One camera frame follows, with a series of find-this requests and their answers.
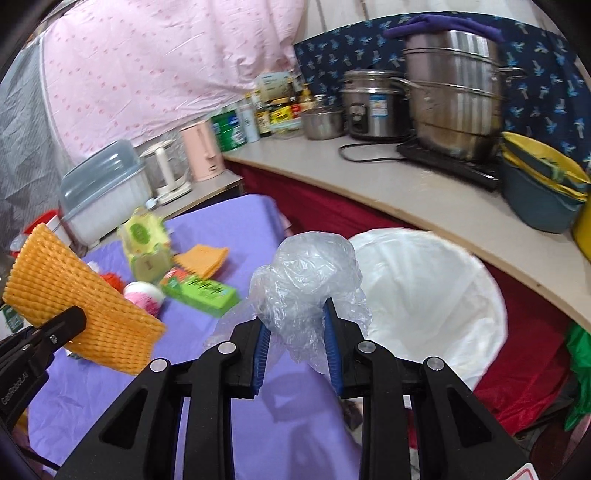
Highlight green tin can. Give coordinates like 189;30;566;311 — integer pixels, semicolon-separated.
211;110;246;152

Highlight pink white foam ball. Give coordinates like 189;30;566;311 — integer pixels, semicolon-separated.
123;281;165;317

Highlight pink electric kettle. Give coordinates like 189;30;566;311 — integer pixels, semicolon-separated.
180;119;225;182

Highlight large orange foam net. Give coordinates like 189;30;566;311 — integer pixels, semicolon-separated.
3;225;166;375

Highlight yellow labelled jar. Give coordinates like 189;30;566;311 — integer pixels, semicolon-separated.
269;97;294;125

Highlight yellow electric pot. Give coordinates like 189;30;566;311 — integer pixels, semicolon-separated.
571;200;591;261

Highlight pink dotted curtain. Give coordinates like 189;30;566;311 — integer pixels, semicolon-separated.
42;0;305;164

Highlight black induction cooktop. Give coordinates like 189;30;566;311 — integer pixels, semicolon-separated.
397;140;500;192

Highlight green plastic bag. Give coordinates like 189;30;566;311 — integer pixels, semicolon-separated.
565;323;591;431

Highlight silver rice cooker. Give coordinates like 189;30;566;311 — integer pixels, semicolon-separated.
341;70;412;141

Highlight white lined trash bin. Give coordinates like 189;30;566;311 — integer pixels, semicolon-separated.
349;228;508;388

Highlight red plastic basket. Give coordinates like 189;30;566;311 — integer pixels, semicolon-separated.
9;209;63;257

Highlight white box on shelf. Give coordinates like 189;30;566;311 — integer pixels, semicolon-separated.
256;71;291;103

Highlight teal and yellow stacked basins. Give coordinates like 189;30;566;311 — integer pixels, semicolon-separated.
499;132;590;234

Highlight black power cable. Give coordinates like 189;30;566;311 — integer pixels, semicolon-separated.
338;141;408;164

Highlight dark sauce bottle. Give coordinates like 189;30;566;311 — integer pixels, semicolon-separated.
256;106;273;137

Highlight small orange foam net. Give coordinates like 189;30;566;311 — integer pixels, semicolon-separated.
173;245;229;280

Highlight purple cloth on pot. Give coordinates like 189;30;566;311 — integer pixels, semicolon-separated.
383;14;505;43

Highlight large stainless steamer pot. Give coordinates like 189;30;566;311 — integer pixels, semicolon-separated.
394;30;528;161

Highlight plastic dish drainer box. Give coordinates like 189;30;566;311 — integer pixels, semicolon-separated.
59;139;152;247

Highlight small steel lidded pot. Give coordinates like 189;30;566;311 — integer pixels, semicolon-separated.
301;94;346;141

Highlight purple tablecloth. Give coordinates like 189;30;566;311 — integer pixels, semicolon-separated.
27;193;363;480

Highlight blue patterned cloth backdrop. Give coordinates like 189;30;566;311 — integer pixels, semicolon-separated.
294;11;590;168

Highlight clear plastic bag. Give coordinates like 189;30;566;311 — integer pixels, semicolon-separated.
204;231;373;375

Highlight white glass kettle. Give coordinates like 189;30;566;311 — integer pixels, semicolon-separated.
139;139;192;205

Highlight green snack box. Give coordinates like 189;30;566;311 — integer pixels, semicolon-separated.
159;268;240;318

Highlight white slim bottle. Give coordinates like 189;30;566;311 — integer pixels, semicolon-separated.
238;102;260;143

